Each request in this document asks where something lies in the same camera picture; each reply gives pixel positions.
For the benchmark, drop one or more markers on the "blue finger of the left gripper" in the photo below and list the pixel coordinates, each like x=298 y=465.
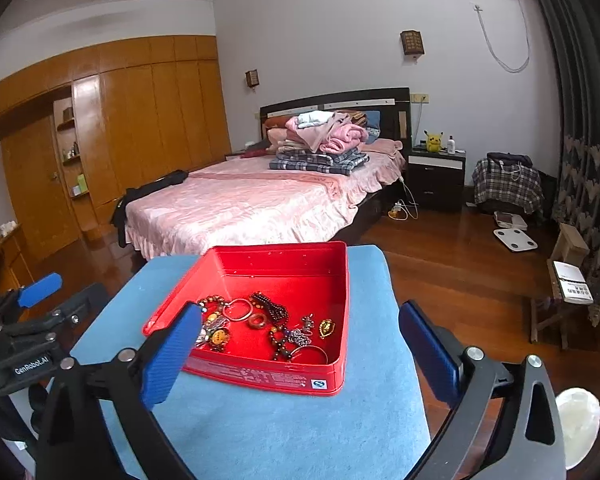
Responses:
x=72 y=311
x=17 y=301

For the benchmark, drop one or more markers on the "blue table cloth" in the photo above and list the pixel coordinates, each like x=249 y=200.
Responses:
x=375 y=427

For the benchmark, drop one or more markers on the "wall lamp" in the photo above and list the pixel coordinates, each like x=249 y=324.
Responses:
x=252 y=78
x=412 y=43

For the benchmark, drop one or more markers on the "white bathroom scale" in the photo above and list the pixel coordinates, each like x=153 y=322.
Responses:
x=515 y=240

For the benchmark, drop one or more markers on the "silver wrist watch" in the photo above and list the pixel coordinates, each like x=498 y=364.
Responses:
x=214 y=333

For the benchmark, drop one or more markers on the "wooden wardrobe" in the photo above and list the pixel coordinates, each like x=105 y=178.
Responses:
x=78 y=129

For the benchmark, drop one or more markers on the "small wooden stool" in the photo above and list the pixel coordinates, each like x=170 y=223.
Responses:
x=553 y=310

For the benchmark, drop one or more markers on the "plaid bag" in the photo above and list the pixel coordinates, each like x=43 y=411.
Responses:
x=508 y=182

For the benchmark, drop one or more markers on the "left wall lamp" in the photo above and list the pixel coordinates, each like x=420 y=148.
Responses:
x=252 y=78

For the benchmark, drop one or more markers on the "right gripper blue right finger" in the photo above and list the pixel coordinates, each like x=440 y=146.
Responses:
x=526 y=441

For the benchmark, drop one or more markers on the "white small bottle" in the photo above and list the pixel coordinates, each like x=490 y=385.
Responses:
x=451 y=146

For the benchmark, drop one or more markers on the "red metal tin box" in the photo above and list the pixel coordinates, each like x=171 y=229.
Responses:
x=272 y=317

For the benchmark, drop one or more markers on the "white device on stool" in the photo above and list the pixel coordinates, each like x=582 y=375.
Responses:
x=572 y=284

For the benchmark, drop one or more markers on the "bed with pink cover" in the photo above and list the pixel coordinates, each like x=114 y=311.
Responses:
x=245 y=202

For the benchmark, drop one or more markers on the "small gold pendant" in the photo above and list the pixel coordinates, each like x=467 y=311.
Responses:
x=326 y=328

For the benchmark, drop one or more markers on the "pile of folded clothes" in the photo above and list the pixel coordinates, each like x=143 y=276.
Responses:
x=329 y=141

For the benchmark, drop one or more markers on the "dark patterned curtain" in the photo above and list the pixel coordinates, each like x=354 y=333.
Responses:
x=574 y=29

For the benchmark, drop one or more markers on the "yellow pikachu plush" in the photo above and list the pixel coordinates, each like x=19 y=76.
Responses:
x=433 y=141

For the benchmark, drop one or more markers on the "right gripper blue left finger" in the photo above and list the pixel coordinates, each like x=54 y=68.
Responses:
x=75 y=442

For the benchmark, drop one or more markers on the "black white nightstand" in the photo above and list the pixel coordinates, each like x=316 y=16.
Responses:
x=436 y=180

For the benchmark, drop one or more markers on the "right wall lamp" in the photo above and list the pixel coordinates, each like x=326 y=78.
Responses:
x=412 y=43

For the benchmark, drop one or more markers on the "white plastic jug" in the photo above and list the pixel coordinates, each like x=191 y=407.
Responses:
x=579 y=414

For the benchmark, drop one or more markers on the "black bed headboard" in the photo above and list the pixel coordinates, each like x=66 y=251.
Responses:
x=393 y=104

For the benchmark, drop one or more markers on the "black garment on bed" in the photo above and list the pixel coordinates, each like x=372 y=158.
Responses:
x=119 y=216

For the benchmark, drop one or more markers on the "thin silver bangle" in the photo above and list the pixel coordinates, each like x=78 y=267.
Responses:
x=310 y=354

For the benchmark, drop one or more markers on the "wooden side desk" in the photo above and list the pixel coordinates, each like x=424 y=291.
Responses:
x=15 y=262

